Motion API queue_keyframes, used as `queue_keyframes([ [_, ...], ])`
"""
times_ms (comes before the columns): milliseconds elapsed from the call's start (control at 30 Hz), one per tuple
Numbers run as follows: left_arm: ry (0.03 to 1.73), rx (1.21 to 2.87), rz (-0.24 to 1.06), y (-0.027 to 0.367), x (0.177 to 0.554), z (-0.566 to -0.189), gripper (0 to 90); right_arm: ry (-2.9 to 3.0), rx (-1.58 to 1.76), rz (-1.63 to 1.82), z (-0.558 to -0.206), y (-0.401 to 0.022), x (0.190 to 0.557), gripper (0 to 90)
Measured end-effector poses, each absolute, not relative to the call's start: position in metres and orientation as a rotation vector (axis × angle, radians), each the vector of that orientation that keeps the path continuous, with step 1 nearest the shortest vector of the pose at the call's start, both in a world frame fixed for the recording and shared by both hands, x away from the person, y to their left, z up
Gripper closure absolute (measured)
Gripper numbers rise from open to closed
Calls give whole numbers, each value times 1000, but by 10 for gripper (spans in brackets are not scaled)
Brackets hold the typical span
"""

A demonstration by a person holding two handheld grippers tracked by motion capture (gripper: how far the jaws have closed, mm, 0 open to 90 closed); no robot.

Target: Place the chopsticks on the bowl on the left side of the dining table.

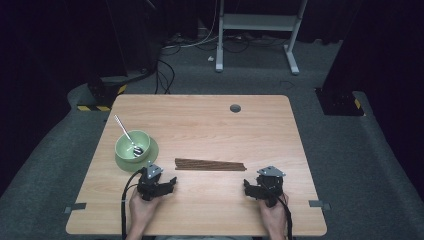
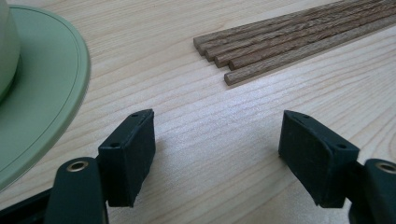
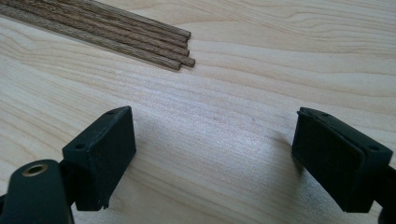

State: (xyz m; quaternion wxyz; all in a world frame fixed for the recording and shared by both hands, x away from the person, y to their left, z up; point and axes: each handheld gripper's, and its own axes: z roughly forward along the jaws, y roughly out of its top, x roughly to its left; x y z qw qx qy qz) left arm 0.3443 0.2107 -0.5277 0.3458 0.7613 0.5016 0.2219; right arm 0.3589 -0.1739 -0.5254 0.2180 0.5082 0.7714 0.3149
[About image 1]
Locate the grey tape strip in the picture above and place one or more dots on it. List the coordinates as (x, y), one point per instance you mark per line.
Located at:
(76, 207)
(318, 204)

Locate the pile of brown wooden chopsticks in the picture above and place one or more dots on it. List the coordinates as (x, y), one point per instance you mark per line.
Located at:
(210, 165)

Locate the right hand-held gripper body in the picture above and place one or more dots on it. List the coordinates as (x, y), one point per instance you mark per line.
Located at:
(271, 188)

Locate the black base with hazard stripes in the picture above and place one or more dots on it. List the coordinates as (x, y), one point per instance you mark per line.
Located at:
(100, 93)
(338, 103)

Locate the small white plug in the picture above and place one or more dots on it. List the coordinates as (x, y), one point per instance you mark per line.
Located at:
(210, 58)

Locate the person's left hand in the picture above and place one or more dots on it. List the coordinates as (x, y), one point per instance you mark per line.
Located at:
(141, 213)

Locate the green plate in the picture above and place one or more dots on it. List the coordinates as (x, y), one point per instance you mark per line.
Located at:
(151, 156)

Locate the black upright case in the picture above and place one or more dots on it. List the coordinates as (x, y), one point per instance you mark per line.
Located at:
(133, 33)

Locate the white metal stand frame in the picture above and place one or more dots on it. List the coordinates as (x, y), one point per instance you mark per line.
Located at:
(258, 22)

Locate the grey round desk grommet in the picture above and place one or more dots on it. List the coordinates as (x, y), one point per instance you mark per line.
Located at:
(235, 108)

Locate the person's right hand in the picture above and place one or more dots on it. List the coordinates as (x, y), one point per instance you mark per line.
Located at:
(275, 218)

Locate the metal spoon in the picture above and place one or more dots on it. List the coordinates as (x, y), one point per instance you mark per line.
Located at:
(124, 130)

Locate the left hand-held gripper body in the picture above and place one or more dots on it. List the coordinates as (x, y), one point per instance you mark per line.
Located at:
(148, 186)

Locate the green bowl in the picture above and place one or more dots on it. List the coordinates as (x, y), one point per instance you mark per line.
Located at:
(125, 148)

